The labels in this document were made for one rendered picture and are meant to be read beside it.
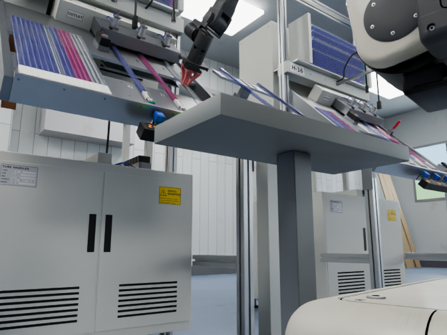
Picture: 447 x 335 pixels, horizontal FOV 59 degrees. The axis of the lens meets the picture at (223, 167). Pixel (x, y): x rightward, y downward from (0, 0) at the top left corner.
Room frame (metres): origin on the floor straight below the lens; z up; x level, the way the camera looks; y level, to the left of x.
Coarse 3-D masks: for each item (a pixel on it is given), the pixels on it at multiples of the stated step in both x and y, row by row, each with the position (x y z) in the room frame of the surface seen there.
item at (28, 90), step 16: (16, 80) 0.84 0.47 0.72; (32, 80) 0.85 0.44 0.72; (48, 80) 0.87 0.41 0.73; (16, 96) 0.87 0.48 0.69; (32, 96) 0.88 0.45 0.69; (48, 96) 0.90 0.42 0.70; (64, 96) 0.91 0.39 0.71; (80, 96) 0.93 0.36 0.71; (96, 96) 0.94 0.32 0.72; (112, 96) 0.96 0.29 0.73; (80, 112) 0.96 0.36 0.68; (96, 112) 0.98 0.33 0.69; (112, 112) 1.00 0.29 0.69; (128, 112) 1.01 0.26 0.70; (144, 112) 1.03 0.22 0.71; (176, 112) 1.08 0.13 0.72
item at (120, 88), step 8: (16, 64) 0.91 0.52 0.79; (112, 80) 1.11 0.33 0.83; (120, 80) 1.13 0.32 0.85; (112, 88) 1.06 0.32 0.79; (120, 88) 1.08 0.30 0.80; (128, 88) 1.11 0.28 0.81; (136, 88) 1.14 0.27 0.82; (144, 88) 1.17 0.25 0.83; (152, 88) 1.20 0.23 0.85; (128, 96) 1.06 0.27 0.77; (136, 96) 1.09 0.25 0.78; (152, 96) 1.14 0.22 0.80; (160, 96) 1.17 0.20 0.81; (168, 96) 1.20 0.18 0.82; (176, 96) 1.24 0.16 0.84; (184, 96) 1.27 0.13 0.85; (160, 104) 1.12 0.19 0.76; (168, 104) 1.15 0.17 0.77; (184, 104) 1.21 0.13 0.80; (192, 104) 1.24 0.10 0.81
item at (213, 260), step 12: (144, 0) 1.51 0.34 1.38; (180, 0) 1.59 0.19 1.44; (168, 12) 1.60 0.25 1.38; (180, 12) 1.61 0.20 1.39; (96, 156) 1.32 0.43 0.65; (108, 156) 1.33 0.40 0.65; (144, 156) 1.44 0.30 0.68; (144, 168) 1.43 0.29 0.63; (192, 264) 1.49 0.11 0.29; (204, 264) 1.43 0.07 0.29; (216, 264) 1.37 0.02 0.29; (228, 264) 1.31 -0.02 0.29
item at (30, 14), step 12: (12, 12) 1.20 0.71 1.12; (24, 12) 1.25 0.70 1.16; (36, 12) 1.31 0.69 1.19; (48, 24) 1.26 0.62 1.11; (60, 24) 1.32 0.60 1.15; (84, 36) 1.33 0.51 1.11; (120, 48) 1.40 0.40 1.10; (108, 60) 1.25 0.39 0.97; (132, 60) 1.34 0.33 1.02; (156, 60) 1.48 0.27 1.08; (144, 72) 1.43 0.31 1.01; (168, 72) 1.42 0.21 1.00; (168, 84) 1.45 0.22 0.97; (192, 84) 1.45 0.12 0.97
